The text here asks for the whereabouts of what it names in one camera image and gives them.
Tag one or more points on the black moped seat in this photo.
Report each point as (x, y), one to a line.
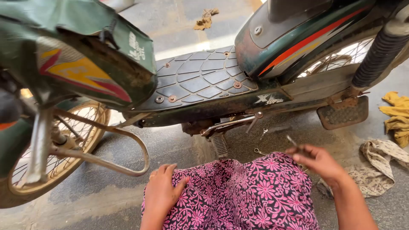
(294, 8)

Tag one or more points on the chrome kick lever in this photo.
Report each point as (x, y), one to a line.
(230, 123)

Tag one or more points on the rusty passenger footrest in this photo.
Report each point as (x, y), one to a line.
(343, 113)

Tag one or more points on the spoked wheel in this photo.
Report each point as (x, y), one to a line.
(96, 127)
(335, 59)

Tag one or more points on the spoked front wheel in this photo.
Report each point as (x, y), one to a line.
(96, 127)

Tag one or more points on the pink floral dress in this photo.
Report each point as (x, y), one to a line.
(242, 195)

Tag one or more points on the black ribbed foot pedal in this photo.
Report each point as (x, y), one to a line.
(219, 145)

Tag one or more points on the green moped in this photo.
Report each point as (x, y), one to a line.
(287, 35)

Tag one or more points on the brown rag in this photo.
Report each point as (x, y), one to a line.
(204, 20)

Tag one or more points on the grey metal crash guard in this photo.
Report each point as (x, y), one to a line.
(140, 143)

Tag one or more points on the black rear shock absorber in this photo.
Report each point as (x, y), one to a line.
(377, 57)

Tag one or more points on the person's left hand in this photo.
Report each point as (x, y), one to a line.
(161, 191)

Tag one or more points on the steel spanner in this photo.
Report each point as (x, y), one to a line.
(259, 151)
(263, 133)

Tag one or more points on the black rubber floor mat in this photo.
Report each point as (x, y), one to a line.
(198, 80)

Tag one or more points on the spoked rear wheel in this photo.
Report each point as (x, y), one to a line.
(335, 59)

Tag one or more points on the yellow cloth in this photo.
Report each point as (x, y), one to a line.
(397, 118)

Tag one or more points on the beige printed cloth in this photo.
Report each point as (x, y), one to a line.
(377, 169)

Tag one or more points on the person's right hand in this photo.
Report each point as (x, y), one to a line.
(322, 164)

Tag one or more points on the small metal tool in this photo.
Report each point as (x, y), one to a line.
(291, 140)

